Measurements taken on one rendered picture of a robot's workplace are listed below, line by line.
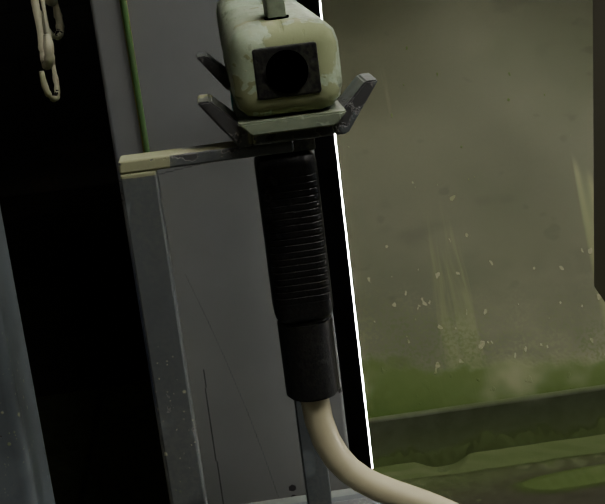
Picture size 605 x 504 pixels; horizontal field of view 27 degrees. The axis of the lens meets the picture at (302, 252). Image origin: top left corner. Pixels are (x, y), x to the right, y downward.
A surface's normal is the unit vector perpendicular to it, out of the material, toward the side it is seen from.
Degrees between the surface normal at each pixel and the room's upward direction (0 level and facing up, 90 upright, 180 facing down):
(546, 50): 57
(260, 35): 45
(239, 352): 90
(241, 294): 90
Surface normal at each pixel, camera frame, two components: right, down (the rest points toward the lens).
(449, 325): 0.00, -0.32
